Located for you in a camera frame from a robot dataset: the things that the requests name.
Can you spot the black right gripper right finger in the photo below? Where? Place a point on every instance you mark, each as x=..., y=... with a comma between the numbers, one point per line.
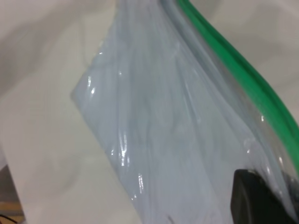
x=294, y=193

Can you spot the clear zip bag green zipper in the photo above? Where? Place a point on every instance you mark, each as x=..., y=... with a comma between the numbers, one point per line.
x=187, y=105

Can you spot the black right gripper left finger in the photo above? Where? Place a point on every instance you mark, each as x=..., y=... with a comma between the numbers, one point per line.
x=252, y=200

